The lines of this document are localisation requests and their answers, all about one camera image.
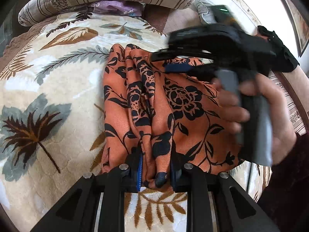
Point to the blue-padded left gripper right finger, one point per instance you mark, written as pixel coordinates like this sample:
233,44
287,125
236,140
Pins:
196,69

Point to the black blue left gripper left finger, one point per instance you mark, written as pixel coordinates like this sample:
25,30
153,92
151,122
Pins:
96,203

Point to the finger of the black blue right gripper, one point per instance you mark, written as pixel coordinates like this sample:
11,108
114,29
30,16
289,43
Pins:
216,202

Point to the orange black floral garment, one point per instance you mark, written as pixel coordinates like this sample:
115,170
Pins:
162,115

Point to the person's right hand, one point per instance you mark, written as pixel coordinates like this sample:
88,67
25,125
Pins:
284,137

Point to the grey pillow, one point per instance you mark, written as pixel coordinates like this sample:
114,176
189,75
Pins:
203,8

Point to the mauve bed sheet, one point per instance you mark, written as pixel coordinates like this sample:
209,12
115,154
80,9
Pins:
163,20

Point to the striped beige cloth at right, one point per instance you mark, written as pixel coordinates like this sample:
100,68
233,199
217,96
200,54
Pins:
298,113

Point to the purple cloth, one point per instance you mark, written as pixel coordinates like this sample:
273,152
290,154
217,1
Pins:
123,8

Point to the cream leaf-pattern blanket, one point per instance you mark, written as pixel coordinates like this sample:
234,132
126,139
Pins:
52,120

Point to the framed wall picture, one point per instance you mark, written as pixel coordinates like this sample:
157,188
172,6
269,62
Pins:
300,27

